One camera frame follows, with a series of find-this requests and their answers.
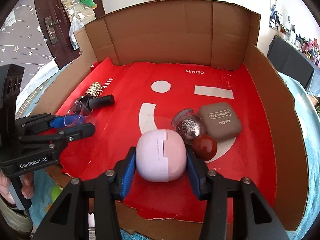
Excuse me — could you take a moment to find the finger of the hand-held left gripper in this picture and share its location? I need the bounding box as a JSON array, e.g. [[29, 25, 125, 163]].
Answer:
[[15, 113, 70, 130], [19, 123, 96, 151]]

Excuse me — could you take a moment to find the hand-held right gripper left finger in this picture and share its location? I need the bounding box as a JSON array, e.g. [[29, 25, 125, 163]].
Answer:
[[31, 147, 137, 240]]

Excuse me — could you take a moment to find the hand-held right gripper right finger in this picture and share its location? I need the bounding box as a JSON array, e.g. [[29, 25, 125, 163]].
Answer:
[[185, 150, 288, 240]]

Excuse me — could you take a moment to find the clear plastic cup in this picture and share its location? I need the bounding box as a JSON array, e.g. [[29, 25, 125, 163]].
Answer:
[[64, 100, 97, 127]]

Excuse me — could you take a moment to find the dark red ball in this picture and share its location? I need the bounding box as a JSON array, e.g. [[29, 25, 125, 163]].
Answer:
[[192, 135, 217, 162]]

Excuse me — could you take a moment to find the lavender pink rounded case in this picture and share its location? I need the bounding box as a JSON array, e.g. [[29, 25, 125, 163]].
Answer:
[[135, 129, 187, 182]]

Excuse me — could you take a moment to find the black nail polish bottle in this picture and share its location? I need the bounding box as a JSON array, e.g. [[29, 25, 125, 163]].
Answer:
[[74, 94, 115, 113]]

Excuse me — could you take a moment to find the glitter jar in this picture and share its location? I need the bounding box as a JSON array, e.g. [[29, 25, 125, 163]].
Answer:
[[171, 109, 207, 145]]

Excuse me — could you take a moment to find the brown eyeshadow case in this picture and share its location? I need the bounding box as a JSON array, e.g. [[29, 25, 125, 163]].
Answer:
[[198, 102, 242, 143]]

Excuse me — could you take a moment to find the green yellow toy figure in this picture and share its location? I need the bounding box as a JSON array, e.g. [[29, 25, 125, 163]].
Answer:
[[51, 185, 63, 203]]

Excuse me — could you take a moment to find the brown cardboard box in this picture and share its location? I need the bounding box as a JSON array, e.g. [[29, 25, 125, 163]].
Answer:
[[30, 0, 309, 240]]

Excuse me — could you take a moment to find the person's left hand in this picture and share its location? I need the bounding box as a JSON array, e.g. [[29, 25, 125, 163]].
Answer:
[[0, 171, 35, 205]]

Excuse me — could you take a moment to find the red paper bag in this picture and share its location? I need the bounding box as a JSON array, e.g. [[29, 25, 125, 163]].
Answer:
[[56, 57, 278, 223]]

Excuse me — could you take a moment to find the translucent plastic bag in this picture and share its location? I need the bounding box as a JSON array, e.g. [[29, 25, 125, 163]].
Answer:
[[69, 17, 84, 50]]

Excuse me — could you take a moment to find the dark brown door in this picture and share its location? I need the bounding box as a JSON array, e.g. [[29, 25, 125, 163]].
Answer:
[[32, 0, 105, 65]]

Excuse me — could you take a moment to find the desk with blue cloth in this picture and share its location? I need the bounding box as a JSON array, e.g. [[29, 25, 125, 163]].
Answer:
[[267, 35, 320, 93]]

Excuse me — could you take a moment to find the row of cosmetics bottles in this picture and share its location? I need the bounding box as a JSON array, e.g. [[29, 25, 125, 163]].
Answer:
[[277, 17, 320, 68]]

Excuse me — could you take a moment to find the metal door handle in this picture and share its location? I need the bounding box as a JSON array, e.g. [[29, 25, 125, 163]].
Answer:
[[44, 16, 61, 45]]

